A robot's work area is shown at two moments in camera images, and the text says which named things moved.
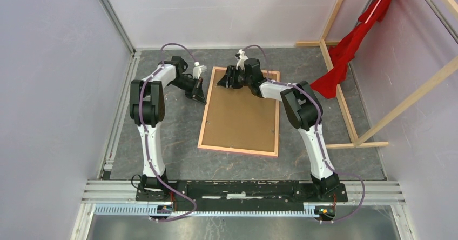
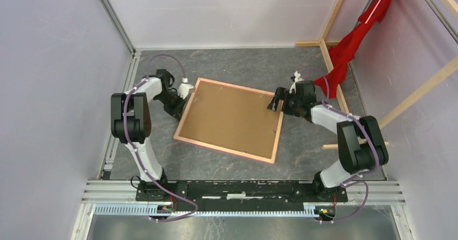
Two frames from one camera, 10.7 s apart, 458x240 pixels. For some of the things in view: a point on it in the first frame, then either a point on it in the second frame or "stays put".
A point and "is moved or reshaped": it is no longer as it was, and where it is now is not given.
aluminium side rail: (105, 173) stays put
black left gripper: (197, 93) -> (177, 111)
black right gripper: (226, 81) -> (282, 93)
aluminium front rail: (356, 193) stays put
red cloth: (343, 51) stays put
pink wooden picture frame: (238, 151) is moved or reshaped
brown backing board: (237, 119) is moved or reshaped
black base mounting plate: (238, 195) stays put
